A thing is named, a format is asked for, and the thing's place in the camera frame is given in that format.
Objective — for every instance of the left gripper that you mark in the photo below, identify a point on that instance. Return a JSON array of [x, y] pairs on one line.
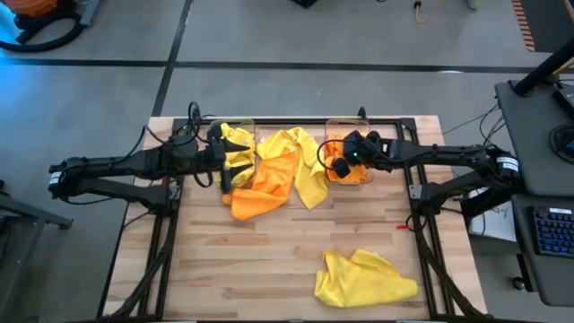
[[214, 157]]

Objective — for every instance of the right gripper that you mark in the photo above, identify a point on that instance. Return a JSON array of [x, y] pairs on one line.
[[363, 152]]

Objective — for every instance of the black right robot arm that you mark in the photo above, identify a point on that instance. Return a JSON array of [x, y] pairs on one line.
[[448, 152]]

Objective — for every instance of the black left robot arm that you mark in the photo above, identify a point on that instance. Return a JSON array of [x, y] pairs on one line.
[[112, 163]]

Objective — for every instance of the clear plastic basket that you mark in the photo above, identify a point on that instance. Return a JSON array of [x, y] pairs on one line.
[[217, 183], [347, 125]]

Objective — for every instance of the red tag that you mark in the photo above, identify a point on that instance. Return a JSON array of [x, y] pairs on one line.
[[402, 227]]

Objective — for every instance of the black desk foot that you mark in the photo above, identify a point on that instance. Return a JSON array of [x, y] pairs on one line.
[[475, 208]]

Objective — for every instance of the white paper sheet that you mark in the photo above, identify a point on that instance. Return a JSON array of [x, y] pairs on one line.
[[493, 226]]

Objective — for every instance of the gray desk top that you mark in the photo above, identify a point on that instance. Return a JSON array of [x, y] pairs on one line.
[[529, 125], [551, 278]]

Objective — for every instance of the person's foot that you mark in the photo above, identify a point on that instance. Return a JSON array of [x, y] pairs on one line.
[[473, 3]]

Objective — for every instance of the round black pad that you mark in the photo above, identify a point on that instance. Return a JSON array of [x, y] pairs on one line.
[[562, 143]]

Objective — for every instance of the black pole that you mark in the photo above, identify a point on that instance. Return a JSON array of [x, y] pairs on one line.
[[547, 67]]

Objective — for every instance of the black caster wheel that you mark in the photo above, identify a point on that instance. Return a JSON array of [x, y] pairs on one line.
[[520, 284]]

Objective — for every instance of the black backlit keyboard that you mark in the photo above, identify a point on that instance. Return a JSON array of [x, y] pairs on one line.
[[553, 231]]

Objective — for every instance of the dark metal stand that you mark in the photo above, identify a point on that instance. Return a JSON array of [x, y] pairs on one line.
[[27, 211]]

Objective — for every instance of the black desk device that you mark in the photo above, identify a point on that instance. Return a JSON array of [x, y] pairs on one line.
[[566, 101]]

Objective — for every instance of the dark mat orange striped edge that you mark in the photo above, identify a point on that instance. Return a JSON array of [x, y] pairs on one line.
[[551, 22]]

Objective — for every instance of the orange vacuum cleaner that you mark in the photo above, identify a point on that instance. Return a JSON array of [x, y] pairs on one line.
[[31, 6]]

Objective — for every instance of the black aluminium table frame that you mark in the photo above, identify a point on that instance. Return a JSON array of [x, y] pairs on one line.
[[180, 123]]

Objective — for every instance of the silver bracket plate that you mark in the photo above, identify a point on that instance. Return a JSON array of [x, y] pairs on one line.
[[413, 192]]

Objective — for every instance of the gray metal post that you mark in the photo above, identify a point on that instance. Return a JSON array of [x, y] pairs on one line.
[[89, 11]]

